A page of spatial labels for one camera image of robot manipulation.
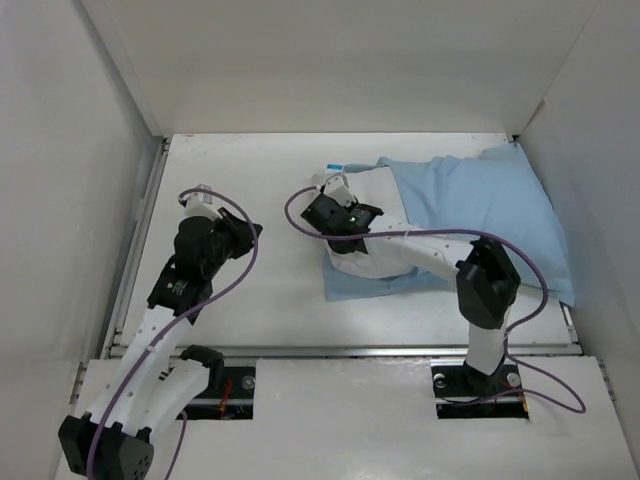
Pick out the white pillow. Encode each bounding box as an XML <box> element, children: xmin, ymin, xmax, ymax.
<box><xmin>302</xmin><ymin>166</ymin><xmax>415</xmax><ymax>281</ymax></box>

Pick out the light blue pillowcase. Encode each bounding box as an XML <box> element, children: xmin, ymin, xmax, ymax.
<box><xmin>344</xmin><ymin>144</ymin><xmax>575</xmax><ymax>306</ymax></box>

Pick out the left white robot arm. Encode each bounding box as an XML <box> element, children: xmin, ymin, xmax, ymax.
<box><xmin>58</xmin><ymin>208</ymin><xmax>263</xmax><ymax>479</ymax></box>

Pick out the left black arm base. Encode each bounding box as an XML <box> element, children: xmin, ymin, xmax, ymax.
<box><xmin>179</xmin><ymin>345</ymin><xmax>256</xmax><ymax>421</ymax></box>

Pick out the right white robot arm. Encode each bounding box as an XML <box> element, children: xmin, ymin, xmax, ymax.
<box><xmin>301</xmin><ymin>193</ymin><xmax>520</xmax><ymax>394</ymax></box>

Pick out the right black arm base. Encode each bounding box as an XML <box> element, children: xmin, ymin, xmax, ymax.
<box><xmin>431</xmin><ymin>363</ymin><xmax>529</xmax><ymax>420</ymax></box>

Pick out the blue white pillow tag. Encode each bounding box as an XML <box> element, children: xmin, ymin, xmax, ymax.
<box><xmin>325</xmin><ymin>163</ymin><xmax>344</xmax><ymax>172</ymax></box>

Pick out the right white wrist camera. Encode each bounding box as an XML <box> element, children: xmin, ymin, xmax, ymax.
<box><xmin>320</xmin><ymin>173</ymin><xmax>358</xmax><ymax>208</ymax></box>

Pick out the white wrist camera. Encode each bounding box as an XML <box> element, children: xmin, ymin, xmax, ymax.
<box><xmin>320</xmin><ymin>173</ymin><xmax>358</xmax><ymax>208</ymax></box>
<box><xmin>178</xmin><ymin>184</ymin><xmax>221</xmax><ymax>221</ymax></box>

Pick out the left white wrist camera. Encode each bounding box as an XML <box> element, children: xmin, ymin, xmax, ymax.
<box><xmin>178</xmin><ymin>184</ymin><xmax>221</xmax><ymax>221</ymax></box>

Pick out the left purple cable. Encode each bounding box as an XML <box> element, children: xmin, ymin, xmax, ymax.
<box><xmin>85</xmin><ymin>188</ymin><xmax>261</xmax><ymax>480</ymax></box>

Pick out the purple cable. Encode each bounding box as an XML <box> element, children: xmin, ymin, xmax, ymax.
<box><xmin>85</xmin><ymin>188</ymin><xmax>261</xmax><ymax>480</ymax></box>
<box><xmin>283</xmin><ymin>185</ymin><xmax>587</xmax><ymax>416</ymax></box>

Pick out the aluminium left rail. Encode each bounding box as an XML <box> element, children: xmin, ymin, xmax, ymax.
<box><xmin>95</xmin><ymin>137</ymin><xmax>171</xmax><ymax>359</ymax></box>

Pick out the aluminium rail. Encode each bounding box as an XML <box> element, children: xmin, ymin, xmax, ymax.
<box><xmin>95</xmin><ymin>137</ymin><xmax>171</xmax><ymax>359</ymax></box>
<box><xmin>102</xmin><ymin>343</ymin><xmax>581</xmax><ymax>359</ymax></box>

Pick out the aluminium front rail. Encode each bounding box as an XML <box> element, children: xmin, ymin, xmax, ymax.
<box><xmin>102</xmin><ymin>343</ymin><xmax>581</xmax><ymax>359</ymax></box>

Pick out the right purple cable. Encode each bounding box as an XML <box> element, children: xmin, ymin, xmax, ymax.
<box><xmin>283</xmin><ymin>185</ymin><xmax>587</xmax><ymax>416</ymax></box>

